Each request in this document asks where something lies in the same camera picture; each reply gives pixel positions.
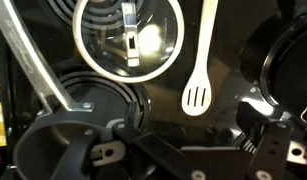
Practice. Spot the black lidded pan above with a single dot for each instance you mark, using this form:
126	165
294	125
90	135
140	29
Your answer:
283	77

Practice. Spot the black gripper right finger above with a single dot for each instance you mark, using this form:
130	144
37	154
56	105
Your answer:
271	141

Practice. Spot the glass pot lid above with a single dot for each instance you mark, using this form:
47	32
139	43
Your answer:
128	41

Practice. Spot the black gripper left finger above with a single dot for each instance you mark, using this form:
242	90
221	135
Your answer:
148	157

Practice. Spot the grey pot with handle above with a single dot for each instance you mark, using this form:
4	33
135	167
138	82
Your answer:
74	134

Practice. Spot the wooden slotted spatula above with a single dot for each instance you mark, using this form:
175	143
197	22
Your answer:
197	94

